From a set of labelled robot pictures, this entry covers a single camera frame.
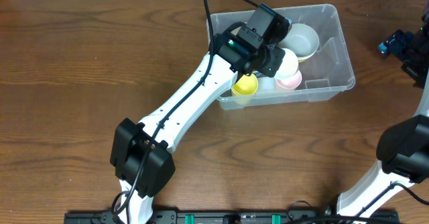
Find yellow cup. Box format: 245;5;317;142
231;74;259;96
232;92;254;105

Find yellow small bowl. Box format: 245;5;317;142
295;50;316;62

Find pink cup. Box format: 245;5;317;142
274;70;302;92

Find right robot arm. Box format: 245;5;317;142
324;7;428;223

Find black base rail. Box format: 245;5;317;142
63;207;400;224

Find white label sticker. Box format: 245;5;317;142
256;76;275;95

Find pale green cup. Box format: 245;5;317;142
274;48;299;80

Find grey small bowl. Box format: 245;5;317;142
280;23;320;59

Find clear plastic storage container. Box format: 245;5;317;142
217;4;356;110

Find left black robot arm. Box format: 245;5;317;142
110;4;292;223

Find right black cable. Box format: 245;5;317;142
286;180;429;220

